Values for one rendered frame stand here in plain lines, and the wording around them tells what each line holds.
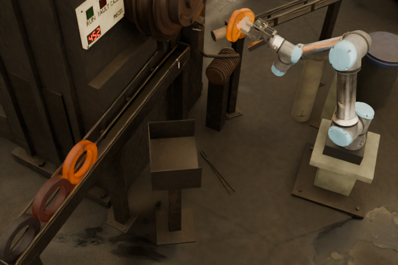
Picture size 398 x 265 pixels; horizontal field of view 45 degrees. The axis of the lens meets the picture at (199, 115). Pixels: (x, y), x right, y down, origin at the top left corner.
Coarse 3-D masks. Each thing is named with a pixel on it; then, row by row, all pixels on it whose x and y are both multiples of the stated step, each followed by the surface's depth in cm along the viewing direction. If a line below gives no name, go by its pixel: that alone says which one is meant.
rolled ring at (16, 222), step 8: (24, 216) 172; (32, 216) 174; (16, 224) 168; (24, 224) 170; (32, 224) 175; (8, 232) 166; (16, 232) 168; (32, 232) 179; (0, 240) 166; (8, 240) 165; (24, 240) 180; (32, 240) 179; (0, 248) 166; (8, 248) 167; (16, 248) 177; (24, 248) 178; (0, 256) 167; (8, 256) 169; (16, 256) 174
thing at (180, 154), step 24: (192, 120) 207; (168, 144) 212; (192, 144) 213; (168, 168) 205; (192, 168) 190; (168, 192) 226; (168, 216) 255; (192, 216) 256; (168, 240) 246; (192, 240) 246
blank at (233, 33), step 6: (234, 12) 231; (240, 12) 231; (234, 18) 229; (240, 18) 234; (228, 24) 229; (234, 24) 228; (228, 30) 230; (234, 30) 231; (228, 36) 232; (234, 36) 234
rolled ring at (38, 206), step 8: (56, 176) 182; (48, 184) 177; (56, 184) 179; (64, 184) 184; (40, 192) 176; (48, 192) 176; (64, 192) 189; (40, 200) 175; (56, 200) 190; (32, 208) 176; (40, 208) 176; (56, 208) 188; (40, 216) 178; (48, 216) 183
